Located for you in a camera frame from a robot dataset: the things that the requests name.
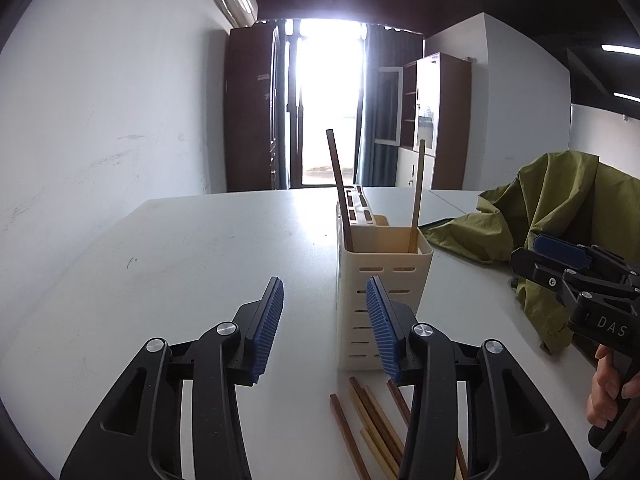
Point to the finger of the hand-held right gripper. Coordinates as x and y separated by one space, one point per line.
560 251
537 270

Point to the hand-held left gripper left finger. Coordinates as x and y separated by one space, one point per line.
267 327

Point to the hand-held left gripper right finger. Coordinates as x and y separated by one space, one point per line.
381 330

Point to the cream plastic utensil holder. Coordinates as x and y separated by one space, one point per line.
350 270

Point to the brown wooden chopstick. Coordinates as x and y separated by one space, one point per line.
357 395

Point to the light wooden chopstick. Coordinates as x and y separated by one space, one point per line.
375 452
419 180
380 415

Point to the person's right hand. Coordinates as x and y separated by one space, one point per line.
602 395

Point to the olive green jacket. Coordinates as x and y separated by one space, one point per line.
550 195

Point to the ceiling light strip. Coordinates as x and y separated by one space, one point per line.
627 105
622 49

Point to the brown and white cabinet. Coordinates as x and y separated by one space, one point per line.
452 120

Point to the brown wooden wardrobe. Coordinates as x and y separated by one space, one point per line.
250 110

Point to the glass balcony door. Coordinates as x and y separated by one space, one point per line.
325 85

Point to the dark curtain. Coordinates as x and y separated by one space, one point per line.
370 50

